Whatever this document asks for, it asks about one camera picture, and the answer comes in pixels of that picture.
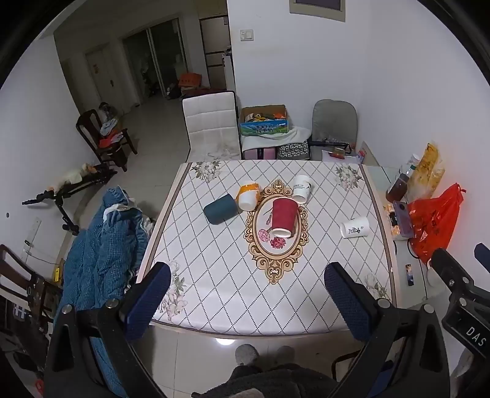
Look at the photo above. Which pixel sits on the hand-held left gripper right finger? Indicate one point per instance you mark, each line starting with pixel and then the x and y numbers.
pixel 347 302

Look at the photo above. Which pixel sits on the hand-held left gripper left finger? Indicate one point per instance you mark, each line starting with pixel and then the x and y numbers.
pixel 150 296

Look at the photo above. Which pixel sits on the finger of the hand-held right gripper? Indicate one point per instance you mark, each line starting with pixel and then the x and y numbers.
pixel 450 269
pixel 484 254

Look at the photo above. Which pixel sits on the white cup with black print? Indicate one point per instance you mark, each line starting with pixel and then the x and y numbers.
pixel 355 228

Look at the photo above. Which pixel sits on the red paper cup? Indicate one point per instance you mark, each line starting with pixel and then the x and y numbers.
pixel 284 216

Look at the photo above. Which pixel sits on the teal cup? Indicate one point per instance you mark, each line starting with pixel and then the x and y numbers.
pixel 220 208

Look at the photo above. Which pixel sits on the orange and white cup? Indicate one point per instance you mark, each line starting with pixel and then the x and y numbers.
pixel 248 197

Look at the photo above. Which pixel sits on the red plastic bag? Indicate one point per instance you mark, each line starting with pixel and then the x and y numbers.
pixel 436 222

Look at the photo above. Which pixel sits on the blue quilted jacket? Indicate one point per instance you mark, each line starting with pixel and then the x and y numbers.
pixel 97 252

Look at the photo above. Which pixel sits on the purple phone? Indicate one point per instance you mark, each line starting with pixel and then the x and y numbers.
pixel 402 218

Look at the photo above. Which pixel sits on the floral diamond pattern tablecloth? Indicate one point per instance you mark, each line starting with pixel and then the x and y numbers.
pixel 214 268

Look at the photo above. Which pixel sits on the grey slipper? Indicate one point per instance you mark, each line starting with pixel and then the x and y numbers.
pixel 245 354
pixel 285 354

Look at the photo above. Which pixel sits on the yellow small tool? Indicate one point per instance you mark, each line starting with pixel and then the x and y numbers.
pixel 56 274

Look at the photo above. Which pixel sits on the brown liquid bottle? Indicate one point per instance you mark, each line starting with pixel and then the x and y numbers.
pixel 396 188

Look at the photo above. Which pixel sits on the yellow plastic bag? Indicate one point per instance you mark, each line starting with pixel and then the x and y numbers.
pixel 427 172

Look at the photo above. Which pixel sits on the white bottle with green cap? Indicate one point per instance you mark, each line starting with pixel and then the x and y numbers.
pixel 411 162

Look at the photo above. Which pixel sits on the white mug with print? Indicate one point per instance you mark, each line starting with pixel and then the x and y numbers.
pixel 301 189

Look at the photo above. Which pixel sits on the black exercise bench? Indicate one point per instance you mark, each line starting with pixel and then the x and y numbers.
pixel 63 208

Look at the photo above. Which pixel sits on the leaning white board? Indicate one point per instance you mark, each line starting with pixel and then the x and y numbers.
pixel 370 155

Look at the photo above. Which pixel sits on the pale plush toy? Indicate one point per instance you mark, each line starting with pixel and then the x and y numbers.
pixel 72 176

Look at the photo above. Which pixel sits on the white paper box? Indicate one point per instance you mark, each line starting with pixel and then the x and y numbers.
pixel 340 157

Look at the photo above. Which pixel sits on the black stick tripod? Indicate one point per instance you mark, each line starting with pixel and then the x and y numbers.
pixel 329 144

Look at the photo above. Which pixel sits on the patterned black and white bag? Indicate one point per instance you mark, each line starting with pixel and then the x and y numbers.
pixel 293 151

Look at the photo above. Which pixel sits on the pile of clothes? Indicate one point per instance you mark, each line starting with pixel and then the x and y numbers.
pixel 111 134

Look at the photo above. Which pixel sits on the pink box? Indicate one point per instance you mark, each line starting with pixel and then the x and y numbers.
pixel 259 154

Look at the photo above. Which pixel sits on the dark wooden chair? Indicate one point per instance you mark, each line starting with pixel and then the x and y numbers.
pixel 92 132

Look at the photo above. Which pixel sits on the white cloth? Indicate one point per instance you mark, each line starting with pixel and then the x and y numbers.
pixel 275 138

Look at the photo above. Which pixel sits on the grey padded chair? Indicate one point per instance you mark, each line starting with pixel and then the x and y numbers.
pixel 333 120

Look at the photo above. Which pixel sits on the white padded dining chair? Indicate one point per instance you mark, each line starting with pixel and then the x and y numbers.
pixel 210 122

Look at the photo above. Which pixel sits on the printed cardboard carton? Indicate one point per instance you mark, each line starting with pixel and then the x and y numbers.
pixel 264 124

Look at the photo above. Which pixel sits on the orange box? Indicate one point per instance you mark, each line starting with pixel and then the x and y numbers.
pixel 190 79

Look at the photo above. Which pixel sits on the wooden room door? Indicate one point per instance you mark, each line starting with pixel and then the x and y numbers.
pixel 100 72

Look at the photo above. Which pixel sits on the glass sliding door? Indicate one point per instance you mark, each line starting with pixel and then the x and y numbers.
pixel 157 61

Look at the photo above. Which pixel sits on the white cabinet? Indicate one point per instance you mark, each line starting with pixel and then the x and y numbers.
pixel 229 70

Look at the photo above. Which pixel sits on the tall panelled wardrobe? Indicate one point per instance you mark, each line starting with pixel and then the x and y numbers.
pixel 215 49

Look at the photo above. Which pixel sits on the white wall switch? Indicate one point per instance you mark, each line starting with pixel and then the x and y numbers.
pixel 246 35

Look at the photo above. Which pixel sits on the framed wall picture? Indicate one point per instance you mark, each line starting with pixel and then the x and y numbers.
pixel 317 5

